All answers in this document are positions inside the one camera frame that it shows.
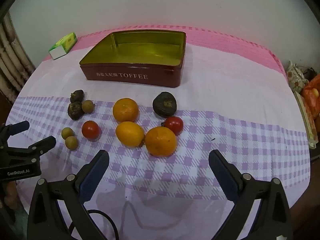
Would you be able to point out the brown longan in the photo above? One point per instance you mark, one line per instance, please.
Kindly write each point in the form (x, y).
(88, 106)
(71, 143)
(67, 133)

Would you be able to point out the orange mandarin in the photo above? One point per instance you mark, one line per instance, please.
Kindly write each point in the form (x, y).
(125, 110)
(160, 141)

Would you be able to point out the pink purple plaid bed sheet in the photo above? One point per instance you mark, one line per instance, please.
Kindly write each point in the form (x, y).
(225, 92)

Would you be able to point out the dark red tin box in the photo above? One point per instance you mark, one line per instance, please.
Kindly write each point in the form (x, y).
(132, 76)

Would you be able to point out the orange plastic bag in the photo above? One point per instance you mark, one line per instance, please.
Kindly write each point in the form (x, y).
(312, 92)

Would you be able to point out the small dark round fruit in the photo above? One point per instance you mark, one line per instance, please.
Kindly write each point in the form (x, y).
(75, 110)
(77, 95)

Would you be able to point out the smooth yellowish orange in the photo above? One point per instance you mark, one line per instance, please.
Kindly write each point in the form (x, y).
(130, 133)

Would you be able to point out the beige ribbed bed frame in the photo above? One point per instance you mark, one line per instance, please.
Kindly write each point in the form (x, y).
(10, 55)

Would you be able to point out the large dark round fruit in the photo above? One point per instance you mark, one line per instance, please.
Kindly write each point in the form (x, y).
(165, 104)

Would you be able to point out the person's left hand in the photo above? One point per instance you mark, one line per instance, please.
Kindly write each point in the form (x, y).
(10, 192)

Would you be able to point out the cream wooden frame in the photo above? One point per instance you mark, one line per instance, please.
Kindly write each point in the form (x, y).
(306, 120)

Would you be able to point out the green tissue pack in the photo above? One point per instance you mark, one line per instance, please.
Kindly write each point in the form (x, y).
(63, 43)

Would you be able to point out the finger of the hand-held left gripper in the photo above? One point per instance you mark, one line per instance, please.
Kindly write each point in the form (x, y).
(42, 143)
(18, 127)

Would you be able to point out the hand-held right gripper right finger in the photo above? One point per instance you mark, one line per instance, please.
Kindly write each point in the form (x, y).
(221, 175)

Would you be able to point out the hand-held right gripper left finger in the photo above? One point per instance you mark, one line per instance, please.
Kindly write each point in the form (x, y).
(96, 175)

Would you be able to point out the red tomato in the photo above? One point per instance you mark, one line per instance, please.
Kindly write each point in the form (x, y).
(173, 125)
(91, 129)

